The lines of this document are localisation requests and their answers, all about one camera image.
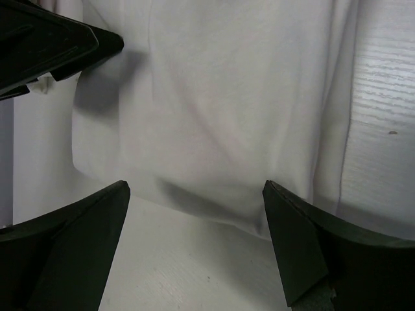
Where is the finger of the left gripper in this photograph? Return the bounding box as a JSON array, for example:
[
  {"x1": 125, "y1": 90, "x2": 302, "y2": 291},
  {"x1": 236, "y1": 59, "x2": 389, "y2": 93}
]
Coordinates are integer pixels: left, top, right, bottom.
[{"x1": 1, "y1": 1, "x2": 124, "y2": 99}]

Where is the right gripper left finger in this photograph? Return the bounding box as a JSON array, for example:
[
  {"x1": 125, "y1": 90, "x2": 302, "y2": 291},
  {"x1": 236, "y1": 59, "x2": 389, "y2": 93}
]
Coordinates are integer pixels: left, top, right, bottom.
[{"x1": 1, "y1": 181, "x2": 130, "y2": 311}]

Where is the white red-print t-shirt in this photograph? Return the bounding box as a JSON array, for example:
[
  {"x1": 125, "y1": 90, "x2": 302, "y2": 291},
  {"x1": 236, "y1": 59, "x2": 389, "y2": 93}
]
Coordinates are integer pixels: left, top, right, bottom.
[{"x1": 14, "y1": 1, "x2": 359, "y2": 238}]

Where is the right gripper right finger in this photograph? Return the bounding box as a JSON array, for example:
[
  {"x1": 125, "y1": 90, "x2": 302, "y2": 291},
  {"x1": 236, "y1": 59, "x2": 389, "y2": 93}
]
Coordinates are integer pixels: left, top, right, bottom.
[{"x1": 263, "y1": 181, "x2": 414, "y2": 310}]

